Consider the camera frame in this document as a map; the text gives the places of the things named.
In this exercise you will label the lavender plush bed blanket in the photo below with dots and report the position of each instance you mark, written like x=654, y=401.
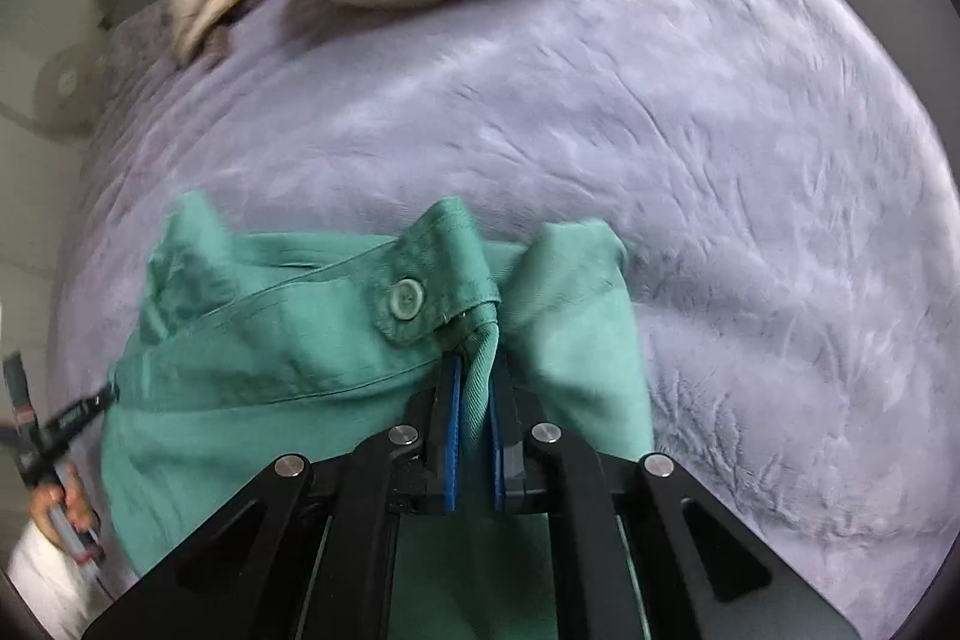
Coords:
x=788, y=214

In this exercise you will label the white standing fan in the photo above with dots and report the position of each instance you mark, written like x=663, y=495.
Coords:
x=68, y=91

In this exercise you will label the green garment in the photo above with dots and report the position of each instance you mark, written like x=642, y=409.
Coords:
x=250, y=346

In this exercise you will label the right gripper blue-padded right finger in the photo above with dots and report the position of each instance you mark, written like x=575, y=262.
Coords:
x=640, y=549

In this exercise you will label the person's left hand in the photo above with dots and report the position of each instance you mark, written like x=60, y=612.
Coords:
x=61, y=509

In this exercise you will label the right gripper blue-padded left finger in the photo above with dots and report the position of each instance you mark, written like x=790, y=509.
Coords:
x=307, y=548

